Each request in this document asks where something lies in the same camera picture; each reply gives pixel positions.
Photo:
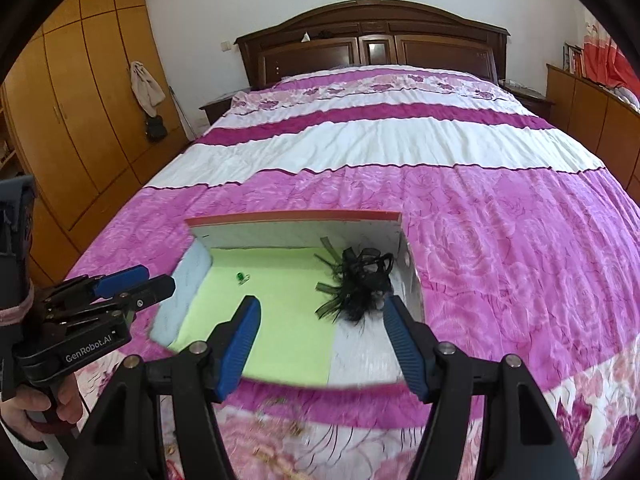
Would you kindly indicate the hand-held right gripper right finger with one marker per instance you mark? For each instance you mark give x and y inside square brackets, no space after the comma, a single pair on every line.
[405,350]

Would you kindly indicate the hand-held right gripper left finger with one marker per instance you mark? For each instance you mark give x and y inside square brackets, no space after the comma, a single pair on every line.
[240,350]

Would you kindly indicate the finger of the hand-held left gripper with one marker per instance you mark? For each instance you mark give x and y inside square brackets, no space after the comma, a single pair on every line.
[150,292]
[122,280]

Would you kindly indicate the pink cardboard box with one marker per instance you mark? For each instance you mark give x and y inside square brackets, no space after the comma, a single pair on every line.
[300,235]

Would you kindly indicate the person's left forearm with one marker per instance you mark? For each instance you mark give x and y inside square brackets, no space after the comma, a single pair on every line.
[25,460]

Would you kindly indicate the person's left hand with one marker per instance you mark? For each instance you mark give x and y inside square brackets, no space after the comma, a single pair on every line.
[25,412]

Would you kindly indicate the black feather hair clip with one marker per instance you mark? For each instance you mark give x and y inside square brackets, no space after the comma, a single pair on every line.
[360,280]

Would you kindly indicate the black hanging bag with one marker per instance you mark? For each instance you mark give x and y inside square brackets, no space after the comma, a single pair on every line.
[156,130]

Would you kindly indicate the orange wooden wardrobe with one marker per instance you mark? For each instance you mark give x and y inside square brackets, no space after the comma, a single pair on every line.
[75,110]

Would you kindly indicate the pink floral bed blanket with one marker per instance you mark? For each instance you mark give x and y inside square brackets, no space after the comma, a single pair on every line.
[400,170]

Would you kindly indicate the beige hanging cloth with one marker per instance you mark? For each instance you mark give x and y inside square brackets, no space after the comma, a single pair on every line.
[146,87]

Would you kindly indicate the dark wooden nightstand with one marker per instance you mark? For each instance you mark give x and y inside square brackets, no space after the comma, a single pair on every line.
[532,100]
[217,107]

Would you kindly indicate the dark wooden headboard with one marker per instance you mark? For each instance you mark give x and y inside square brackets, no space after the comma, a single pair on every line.
[310,55]

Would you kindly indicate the low wooden cabinet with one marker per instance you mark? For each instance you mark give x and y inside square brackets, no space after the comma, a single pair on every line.
[590,110]

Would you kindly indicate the row of books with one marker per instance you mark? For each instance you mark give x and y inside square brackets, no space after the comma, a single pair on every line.
[574,59]

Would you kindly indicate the red curtain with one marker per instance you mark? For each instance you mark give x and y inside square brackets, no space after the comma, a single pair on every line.
[607,60]

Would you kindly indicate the white wall outlet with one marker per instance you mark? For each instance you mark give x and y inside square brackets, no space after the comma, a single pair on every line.
[226,46]

